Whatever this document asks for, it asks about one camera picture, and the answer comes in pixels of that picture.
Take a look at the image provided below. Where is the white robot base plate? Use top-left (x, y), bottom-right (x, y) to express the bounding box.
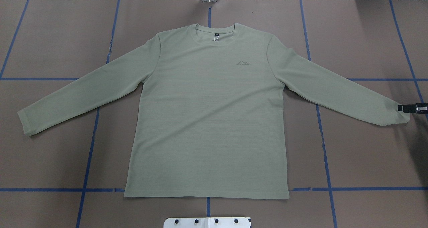
top-left (163, 216), bottom-right (252, 228)

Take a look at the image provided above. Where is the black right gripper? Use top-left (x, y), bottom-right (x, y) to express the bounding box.
top-left (398, 103), bottom-right (428, 113)

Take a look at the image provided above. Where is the olive green long-sleeve shirt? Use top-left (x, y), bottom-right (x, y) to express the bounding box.
top-left (17, 23), bottom-right (410, 199)

